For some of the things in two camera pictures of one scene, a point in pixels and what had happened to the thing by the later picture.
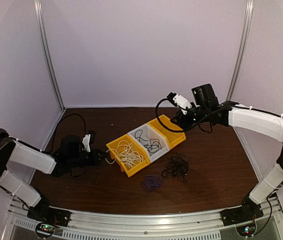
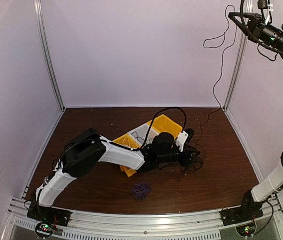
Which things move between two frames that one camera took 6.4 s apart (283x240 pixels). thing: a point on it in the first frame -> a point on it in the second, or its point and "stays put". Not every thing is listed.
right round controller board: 247,230 stays put
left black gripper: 95,160 -> 186,159
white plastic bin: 153,145 stays put
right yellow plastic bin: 173,138 stays put
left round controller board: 44,229 stays put
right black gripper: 182,122 -> 252,28
